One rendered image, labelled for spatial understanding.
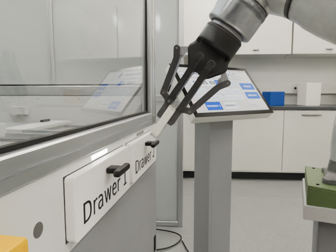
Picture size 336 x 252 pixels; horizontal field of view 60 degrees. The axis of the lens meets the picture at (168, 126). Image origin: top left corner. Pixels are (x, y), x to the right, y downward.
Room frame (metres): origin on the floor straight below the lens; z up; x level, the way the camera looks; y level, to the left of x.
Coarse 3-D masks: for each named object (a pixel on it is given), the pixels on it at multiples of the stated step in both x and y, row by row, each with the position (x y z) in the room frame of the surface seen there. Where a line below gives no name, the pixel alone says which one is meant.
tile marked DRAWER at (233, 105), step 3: (222, 102) 1.36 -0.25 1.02; (225, 102) 1.37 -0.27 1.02; (228, 102) 1.38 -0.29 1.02; (231, 102) 1.39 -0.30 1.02; (234, 102) 1.40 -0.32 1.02; (225, 105) 1.35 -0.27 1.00; (228, 105) 1.36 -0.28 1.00; (231, 105) 1.37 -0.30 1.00; (234, 105) 1.38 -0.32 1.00; (237, 105) 1.39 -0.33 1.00; (228, 108) 1.35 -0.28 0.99; (231, 108) 1.36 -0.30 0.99; (234, 108) 1.37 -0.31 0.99; (237, 108) 1.38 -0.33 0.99
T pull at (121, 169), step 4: (124, 164) 0.60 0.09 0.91; (128, 164) 0.61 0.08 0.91; (108, 168) 0.58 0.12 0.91; (112, 168) 0.57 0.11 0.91; (116, 168) 0.57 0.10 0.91; (120, 168) 0.57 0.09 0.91; (124, 168) 0.58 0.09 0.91; (128, 168) 0.61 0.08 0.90; (108, 172) 0.58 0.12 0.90; (112, 172) 0.57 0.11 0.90; (116, 172) 0.55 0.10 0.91; (120, 172) 0.56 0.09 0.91; (116, 176) 0.55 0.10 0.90
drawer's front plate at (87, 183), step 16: (96, 160) 0.57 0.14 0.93; (112, 160) 0.62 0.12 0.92; (128, 160) 0.73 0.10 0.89; (80, 176) 0.47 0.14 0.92; (96, 176) 0.53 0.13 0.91; (112, 176) 0.61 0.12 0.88; (128, 176) 0.72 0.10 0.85; (64, 192) 0.45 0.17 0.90; (80, 192) 0.47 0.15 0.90; (96, 192) 0.53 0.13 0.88; (80, 208) 0.47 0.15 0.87; (96, 208) 0.53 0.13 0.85; (80, 224) 0.46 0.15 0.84
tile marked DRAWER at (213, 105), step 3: (207, 102) 1.31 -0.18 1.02; (210, 102) 1.32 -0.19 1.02; (213, 102) 1.33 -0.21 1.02; (216, 102) 1.34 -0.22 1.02; (219, 102) 1.35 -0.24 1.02; (207, 105) 1.29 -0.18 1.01; (210, 105) 1.30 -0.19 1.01; (213, 105) 1.31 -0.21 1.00; (216, 105) 1.32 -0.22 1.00; (219, 105) 1.33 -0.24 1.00; (207, 108) 1.28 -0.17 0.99; (210, 108) 1.29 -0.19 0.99; (213, 108) 1.30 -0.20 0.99; (216, 108) 1.31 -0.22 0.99; (219, 108) 1.32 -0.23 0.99; (222, 108) 1.33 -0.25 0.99
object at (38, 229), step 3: (39, 222) 0.38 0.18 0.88; (36, 225) 0.38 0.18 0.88; (39, 225) 0.38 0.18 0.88; (42, 225) 0.39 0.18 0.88; (36, 228) 0.38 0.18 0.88; (39, 228) 0.38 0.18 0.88; (42, 228) 0.39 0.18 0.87; (33, 231) 0.37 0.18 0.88; (36, 231) 0.38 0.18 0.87; (39, 231) 0.38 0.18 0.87; (33, 234) 0.37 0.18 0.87; (36, 234) 0.38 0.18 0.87; (39, 234) 0.38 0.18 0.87; (36, 237) 0.38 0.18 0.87
